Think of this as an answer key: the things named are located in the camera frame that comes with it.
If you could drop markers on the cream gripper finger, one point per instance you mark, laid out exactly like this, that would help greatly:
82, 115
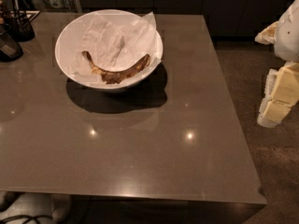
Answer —
267, 35

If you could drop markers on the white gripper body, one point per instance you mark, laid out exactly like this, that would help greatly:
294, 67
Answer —
288, 36

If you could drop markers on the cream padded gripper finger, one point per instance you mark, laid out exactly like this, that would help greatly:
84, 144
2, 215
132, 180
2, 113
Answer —
281, 94

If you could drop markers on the overripe brown banana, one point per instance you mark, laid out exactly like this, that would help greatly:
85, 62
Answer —
116, 77

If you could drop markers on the white bowl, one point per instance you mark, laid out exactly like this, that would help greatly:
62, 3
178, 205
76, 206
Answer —
70, 40

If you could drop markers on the white paper sheet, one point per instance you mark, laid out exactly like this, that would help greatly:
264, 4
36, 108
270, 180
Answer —
116, 47

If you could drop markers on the grey cushion under table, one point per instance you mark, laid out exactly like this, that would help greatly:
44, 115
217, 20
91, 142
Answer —
33, 209

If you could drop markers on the dark appliance at left edge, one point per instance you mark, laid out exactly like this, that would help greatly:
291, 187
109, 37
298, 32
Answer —
10, 50

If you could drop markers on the black wire utensil holder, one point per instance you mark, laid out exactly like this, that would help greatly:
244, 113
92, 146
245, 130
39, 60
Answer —
21, 29

